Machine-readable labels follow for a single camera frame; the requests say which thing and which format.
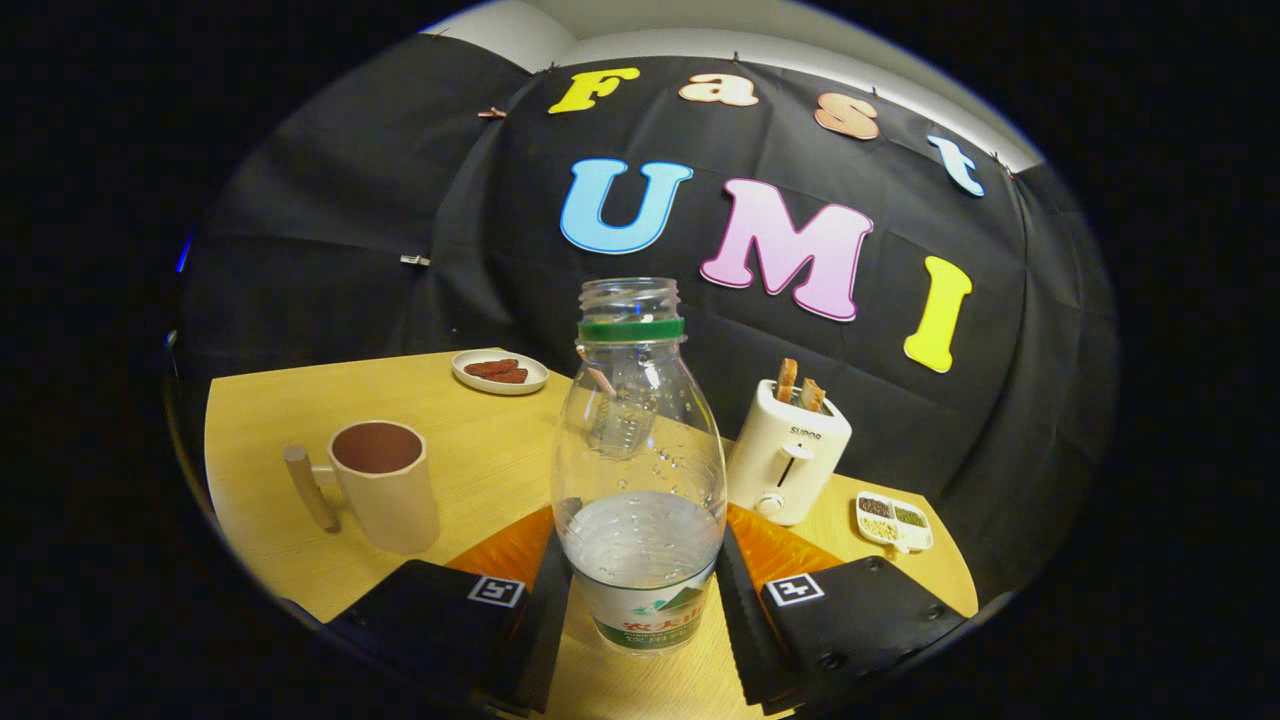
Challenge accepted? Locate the white toaster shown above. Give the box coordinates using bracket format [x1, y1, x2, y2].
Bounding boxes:
[726, 379, 853, 527]

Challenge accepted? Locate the white round plate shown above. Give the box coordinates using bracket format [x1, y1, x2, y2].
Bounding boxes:
[452, 349, 549, 396]

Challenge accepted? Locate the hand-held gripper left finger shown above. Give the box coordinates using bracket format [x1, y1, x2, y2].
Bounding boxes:
[325, 503, 574, 715]

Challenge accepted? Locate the beige cup with wooden handle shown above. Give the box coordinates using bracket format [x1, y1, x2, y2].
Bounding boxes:
[283, 420, 441, 556]

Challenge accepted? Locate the striped drinking straw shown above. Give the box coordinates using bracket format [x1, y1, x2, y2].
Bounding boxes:
[575, 345, 617, 398]

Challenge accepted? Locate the black backdrop cloth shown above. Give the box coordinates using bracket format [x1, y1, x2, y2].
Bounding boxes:
[175, 35, 1119, 601]

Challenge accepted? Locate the wire mesh holder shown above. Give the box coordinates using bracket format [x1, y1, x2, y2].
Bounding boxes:
[590, 395, 651, 461]

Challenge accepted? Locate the white divided dish with beans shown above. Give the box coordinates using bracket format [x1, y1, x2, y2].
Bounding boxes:
[855, 491, 934, 554]

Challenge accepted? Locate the wooden table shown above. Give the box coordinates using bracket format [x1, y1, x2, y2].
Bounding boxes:
[205, 348, 979, 720]

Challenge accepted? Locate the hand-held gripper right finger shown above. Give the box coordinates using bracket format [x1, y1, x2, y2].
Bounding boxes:
[714, 503, 969, 715]

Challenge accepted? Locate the clear plastic juice bottle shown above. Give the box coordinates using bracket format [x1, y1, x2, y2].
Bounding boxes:
[551, 278, 728, 656]

